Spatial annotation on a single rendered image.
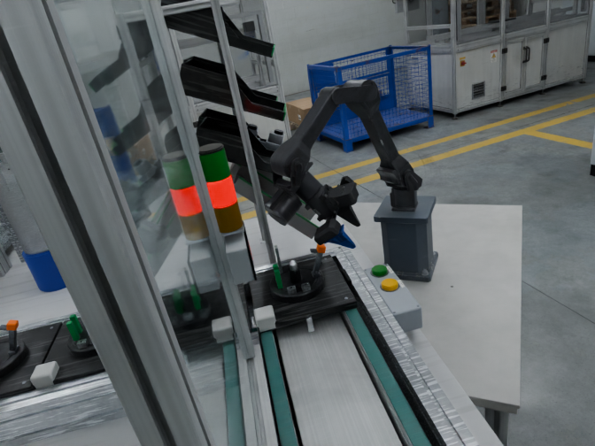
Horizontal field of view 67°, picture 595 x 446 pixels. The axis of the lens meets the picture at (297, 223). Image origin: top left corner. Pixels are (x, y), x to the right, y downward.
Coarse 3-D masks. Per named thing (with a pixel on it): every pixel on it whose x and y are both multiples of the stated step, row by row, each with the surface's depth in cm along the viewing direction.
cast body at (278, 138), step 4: (272, 132) 141; (276, 132) 140; (280, 132) 140; (268, 136) 141; (272, 136) 140; (276, 136) 140; (280, 136) 140; (268, 140) 141; (272, 140) 141; (276, 140) 141; (280, 140) 141; (264, 144) 143; (268, 144) 141; (272, 144) 141; (276, 144) 141; (280, 144) 141; (268, 148) 142; (272, 148) 142; (276, 148) 142
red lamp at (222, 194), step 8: (208, 184) 78; (216, 184) 77; (224, 184) 78; (232, 184) 79; (216, 192) 78; (224, 192) 78; (232, 192) 79; (216, 200) 79; (224, 200) 79; (232, 200) 80
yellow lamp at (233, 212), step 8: (216, 208) 80; (224, 208) 79; (232, 208) 80; (216, 216) 80; (224, 216) 80; (232, 216) 80; (240, 216) 82; (224, 224) 80; (232, 224) 81; (240, 224) 82; (224, 232) 81
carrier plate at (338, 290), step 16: (272, 272) 123; (336, 272) 117; (256, 288) 117; (336, 288) 110; (256, 304) 110; (272, 304) 109; (288, 304) 108; (304, 304) 107; (320, 304) 106; (336, 304) 104; (352, 304) 105; (288, 320) 103; (304, 320) 104
